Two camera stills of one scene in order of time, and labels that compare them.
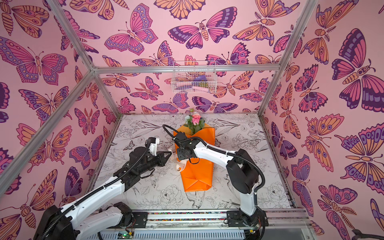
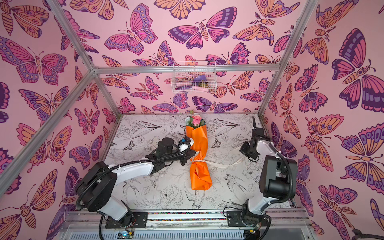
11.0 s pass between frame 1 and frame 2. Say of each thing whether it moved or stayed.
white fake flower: stayed
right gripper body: moved
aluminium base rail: stayed
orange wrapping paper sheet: moved
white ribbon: moved
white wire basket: stayed
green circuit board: stayed
